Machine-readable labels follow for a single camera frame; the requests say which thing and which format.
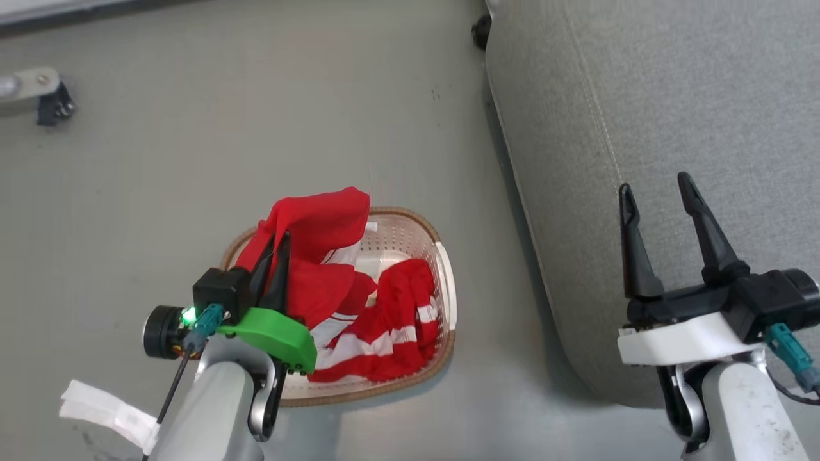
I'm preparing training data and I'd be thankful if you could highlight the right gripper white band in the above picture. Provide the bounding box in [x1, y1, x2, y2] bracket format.
[617, 171, 802, 367]

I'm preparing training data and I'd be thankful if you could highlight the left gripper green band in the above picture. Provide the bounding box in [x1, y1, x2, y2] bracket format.
[193, 231, 318, 375]

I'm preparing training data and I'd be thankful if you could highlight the red white-striped garment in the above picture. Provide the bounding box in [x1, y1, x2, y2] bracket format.
[234, 186, 443, 384]

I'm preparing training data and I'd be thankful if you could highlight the cream perforated laundry basket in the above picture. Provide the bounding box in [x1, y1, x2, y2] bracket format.
[221, 206, 457, 408]

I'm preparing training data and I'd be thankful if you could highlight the grey fabric sofa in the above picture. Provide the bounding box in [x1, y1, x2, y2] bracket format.
[485, 0, 820, 410]

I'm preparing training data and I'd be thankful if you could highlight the black sofa foot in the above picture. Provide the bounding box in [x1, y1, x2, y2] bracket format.
[471, 13, 493, 51]

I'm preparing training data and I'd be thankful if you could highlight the silver metal bar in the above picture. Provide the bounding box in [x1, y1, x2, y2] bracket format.
[0, 67, 62, 118]

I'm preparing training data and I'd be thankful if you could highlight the left arm teal-plug cable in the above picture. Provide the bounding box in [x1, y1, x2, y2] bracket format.
[141, 303, 226, 460]

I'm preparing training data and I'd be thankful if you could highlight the arm teal-plug cable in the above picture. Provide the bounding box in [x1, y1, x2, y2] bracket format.
[141, 303, 226, 460]
[764, 323, 820, 407]

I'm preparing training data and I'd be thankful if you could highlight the right arm teal-plug cable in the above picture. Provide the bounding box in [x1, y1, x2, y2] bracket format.
[764, 323, 820, 407]

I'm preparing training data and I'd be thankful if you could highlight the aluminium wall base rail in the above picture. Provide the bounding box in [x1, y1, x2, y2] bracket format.
[0, 0, 186, 38]

